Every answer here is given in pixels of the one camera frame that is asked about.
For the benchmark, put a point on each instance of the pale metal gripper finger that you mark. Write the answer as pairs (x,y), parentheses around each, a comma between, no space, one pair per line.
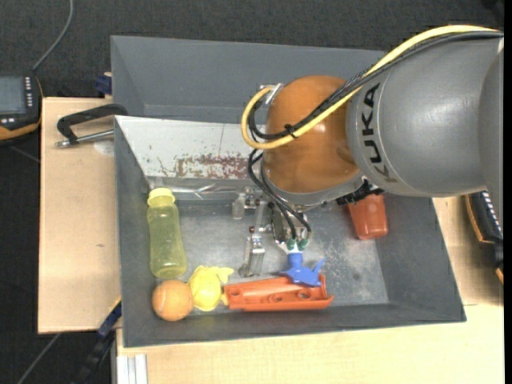
(254,256)
(252,198)

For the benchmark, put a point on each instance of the orange flat plastic case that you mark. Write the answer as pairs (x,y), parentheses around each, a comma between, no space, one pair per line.
(272,296)

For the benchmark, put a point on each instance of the blue plastic toy figure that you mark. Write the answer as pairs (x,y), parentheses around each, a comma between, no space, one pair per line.
(298,270)

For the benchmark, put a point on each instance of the yellow toy duck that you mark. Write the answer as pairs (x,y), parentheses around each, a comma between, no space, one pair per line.
(206,288)

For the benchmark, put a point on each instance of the orange plastic cup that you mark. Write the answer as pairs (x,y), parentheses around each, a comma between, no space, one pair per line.
(370,218)

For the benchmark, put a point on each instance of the yellow clear plastic bottle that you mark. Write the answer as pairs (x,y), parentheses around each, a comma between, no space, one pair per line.
(166,238)

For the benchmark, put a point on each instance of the orange ball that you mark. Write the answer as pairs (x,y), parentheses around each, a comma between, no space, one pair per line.
(172,300)

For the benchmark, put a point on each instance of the grey metal bin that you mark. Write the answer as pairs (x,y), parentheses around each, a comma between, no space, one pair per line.
(208,82)

